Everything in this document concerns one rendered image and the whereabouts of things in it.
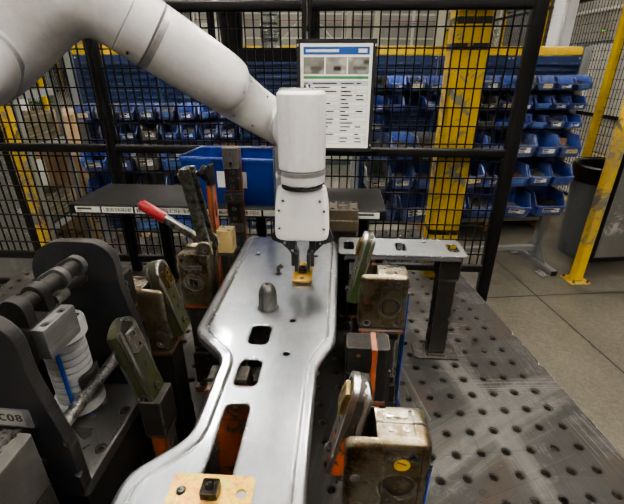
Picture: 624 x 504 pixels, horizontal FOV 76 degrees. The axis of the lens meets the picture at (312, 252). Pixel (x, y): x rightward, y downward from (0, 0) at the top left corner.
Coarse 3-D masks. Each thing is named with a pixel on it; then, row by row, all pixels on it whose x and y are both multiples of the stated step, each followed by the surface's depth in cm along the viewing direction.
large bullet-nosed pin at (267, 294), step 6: (264, 288) 68; (270, 288) 68; (258, 294) 69; (264, 294) 68; (270, 294) 68; (276, 294) 69; (264, 300) 68; (270, 300) 68; (276, 300) 69; (264, 306) 69; (270, 306) 69; (276, 306) 70
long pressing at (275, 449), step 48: (240, 288) 76; (288, 288) 76; (336, 288) 77; (240, 336) 63; (288, 336) 63; (288, 384) 53; (192, 432) 46; (288, 432) 46; (144, 480) 41; (288, 480) 41
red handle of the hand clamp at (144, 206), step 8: (144, 200) 77; (144, 208) 77; (152, 208) 77; (152, 216) 77; (160, 216) 77; (168, 216) 78; (168, 224) 78; (176, 224) 78; (184, 232) 78; (192, 232) 79
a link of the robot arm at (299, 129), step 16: (288, 96) 64; (304, 96) 63; (320, 96) 65; (288, 112) 65; (304, 112) 64; (320, 112) 66; (272, 128) 72; (288, 128) 66; (304, 128) 66; (320, 128) 67; (288, 144) 67; (304, 144) 67; (320, 144) 68; (288, 160) 68; (304, 160) 68; (320, 160) 69
